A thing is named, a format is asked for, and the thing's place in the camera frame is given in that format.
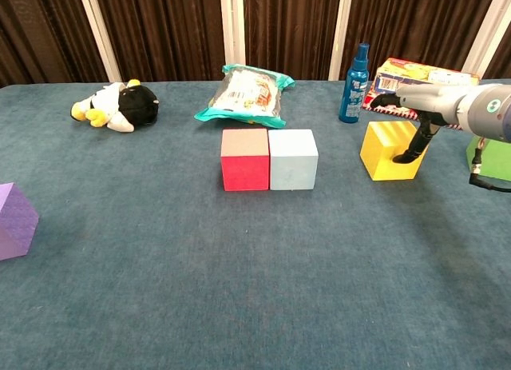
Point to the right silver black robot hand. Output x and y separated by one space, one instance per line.
431 100

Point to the yellow foam cube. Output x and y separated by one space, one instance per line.
379 158

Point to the light blue foam cube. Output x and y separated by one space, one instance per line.
293 166

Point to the red foam cube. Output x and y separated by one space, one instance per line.
245 172

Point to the red spiral notebook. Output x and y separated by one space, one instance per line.
403 113

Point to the yellow blue carton box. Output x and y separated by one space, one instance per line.
411 76

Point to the blue spray bottle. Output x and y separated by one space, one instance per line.
353 94

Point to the dark brown curtain panel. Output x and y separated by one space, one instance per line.
159 34
419 22
40 34
287 30

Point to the green foam cube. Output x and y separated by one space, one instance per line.
495 162

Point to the teal clear snack bag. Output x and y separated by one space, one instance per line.
243 94

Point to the teal carpet table mat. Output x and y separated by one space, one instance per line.
239 286

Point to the black white penguin plush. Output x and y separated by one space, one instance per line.
135 102

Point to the purple foam cube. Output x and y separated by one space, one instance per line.
16 226

